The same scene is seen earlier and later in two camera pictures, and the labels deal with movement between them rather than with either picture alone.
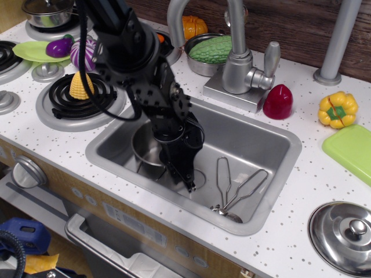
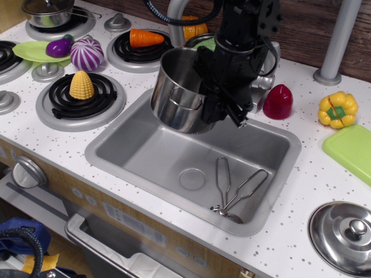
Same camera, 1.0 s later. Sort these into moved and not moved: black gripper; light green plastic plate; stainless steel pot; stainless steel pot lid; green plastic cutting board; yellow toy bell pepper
Moved: stainless steel pot; black gripper
Not moved: yellow toy bell pepper; light green plastic plate; green plastic cutting board; stainless steel pot lid
